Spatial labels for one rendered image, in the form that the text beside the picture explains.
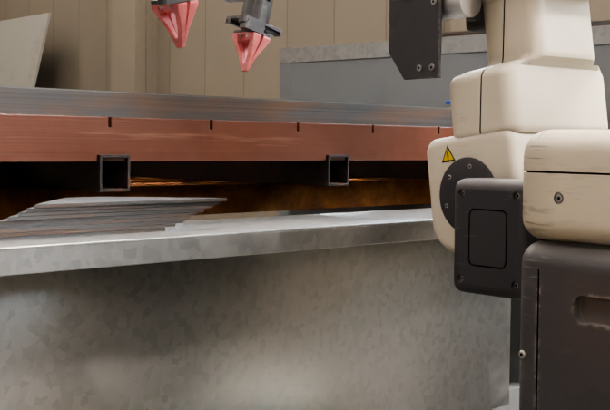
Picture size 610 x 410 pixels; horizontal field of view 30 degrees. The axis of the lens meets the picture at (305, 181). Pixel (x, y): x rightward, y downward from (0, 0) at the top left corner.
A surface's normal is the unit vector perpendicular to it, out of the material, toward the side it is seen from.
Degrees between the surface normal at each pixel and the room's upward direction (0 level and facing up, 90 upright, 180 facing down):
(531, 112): 82
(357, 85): 90
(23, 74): 77
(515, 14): 90
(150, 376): 90
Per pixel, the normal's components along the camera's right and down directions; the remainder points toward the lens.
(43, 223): 0.71, 0.04
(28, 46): -0.75, -0.22
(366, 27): -0.77, 0.01
